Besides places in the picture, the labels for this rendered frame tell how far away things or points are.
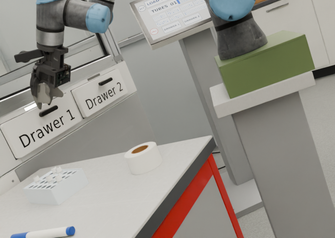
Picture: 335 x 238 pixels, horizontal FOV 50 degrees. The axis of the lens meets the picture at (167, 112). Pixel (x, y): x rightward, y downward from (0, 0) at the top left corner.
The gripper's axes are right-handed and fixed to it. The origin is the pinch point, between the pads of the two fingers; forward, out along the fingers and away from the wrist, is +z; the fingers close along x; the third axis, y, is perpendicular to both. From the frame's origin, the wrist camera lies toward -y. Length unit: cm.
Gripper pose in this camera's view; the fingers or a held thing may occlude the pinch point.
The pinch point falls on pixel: (43, 102)
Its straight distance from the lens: 118.8
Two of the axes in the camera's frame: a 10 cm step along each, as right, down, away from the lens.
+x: 4.3, -3.6, 8.3
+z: -1.8, 8.6, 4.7
